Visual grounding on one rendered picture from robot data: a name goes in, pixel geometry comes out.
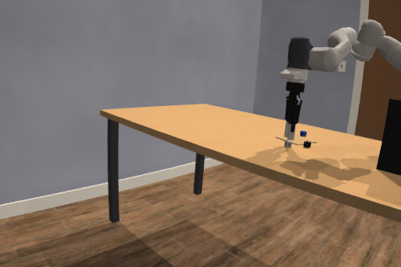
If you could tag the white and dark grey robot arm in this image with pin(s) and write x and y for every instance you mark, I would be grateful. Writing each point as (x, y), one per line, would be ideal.
(341, 43)

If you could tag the beige die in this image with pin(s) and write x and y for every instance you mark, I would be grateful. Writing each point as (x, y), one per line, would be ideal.
(288, 143)

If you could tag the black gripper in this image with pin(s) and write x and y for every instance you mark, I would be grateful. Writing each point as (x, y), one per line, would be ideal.
(293, 109)

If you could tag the black die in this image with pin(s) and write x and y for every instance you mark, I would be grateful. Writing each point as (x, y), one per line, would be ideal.
(307, 144)

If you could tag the tan square mat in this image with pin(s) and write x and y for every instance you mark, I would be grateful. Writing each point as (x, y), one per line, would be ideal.
(297, 140)

